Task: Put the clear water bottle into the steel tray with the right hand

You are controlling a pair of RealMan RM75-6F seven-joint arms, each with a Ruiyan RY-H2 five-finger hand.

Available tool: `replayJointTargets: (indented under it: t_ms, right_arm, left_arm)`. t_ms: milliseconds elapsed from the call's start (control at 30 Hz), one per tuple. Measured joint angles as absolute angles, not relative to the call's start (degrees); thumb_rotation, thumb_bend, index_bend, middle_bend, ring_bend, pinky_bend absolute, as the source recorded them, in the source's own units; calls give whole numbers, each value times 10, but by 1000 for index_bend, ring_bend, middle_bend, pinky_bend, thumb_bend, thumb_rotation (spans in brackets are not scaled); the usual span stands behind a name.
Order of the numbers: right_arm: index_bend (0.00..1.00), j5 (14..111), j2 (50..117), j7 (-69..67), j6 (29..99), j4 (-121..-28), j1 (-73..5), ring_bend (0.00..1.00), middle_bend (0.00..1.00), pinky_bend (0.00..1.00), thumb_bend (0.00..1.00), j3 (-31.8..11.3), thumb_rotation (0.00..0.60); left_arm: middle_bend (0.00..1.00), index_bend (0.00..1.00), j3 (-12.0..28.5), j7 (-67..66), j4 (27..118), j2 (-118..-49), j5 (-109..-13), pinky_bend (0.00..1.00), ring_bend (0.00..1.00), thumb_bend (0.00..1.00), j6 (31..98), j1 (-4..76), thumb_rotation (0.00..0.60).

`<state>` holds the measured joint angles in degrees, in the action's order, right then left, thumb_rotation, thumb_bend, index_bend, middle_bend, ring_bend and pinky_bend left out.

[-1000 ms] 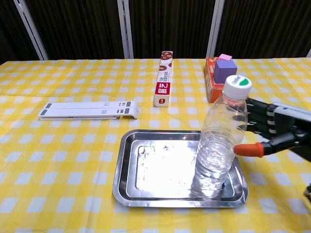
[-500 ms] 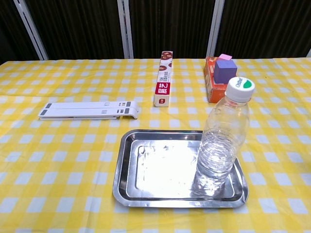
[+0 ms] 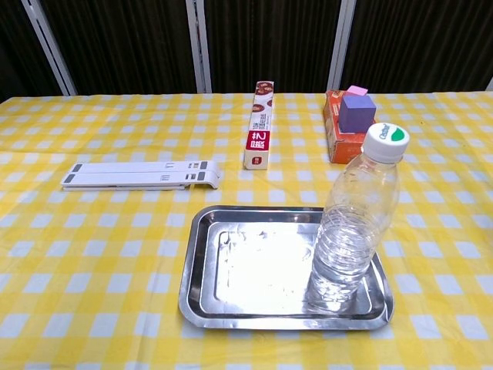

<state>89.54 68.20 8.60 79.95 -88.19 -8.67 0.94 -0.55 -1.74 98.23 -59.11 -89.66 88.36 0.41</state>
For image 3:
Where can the white metal frame post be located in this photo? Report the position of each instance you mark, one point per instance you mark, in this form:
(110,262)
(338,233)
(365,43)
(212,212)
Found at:
(341,46)
(50,46)
(490,85)
(199,46)

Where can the long white red wrap box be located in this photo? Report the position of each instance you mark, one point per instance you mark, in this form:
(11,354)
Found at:
(259,131)

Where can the purple foam cube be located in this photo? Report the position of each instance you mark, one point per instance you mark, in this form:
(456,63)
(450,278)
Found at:
(356,112)

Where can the yellow white checked tablecloth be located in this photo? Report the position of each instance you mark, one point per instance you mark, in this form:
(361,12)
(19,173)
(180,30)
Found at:
(96,250)

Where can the pink foam cube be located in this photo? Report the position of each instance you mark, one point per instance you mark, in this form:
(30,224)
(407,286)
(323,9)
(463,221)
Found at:
(358,91)

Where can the rectangular stainless steel tray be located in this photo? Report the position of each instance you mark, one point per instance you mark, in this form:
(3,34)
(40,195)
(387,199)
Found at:
(250,270)

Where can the white folded laptop stand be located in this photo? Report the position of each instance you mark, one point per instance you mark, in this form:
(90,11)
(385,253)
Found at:
(135,175)

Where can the orange cardboard box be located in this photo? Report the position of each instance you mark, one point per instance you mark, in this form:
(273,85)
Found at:
(346,148)

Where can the transparent plastic water bottle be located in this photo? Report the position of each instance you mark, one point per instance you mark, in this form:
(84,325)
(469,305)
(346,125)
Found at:
(354,223)

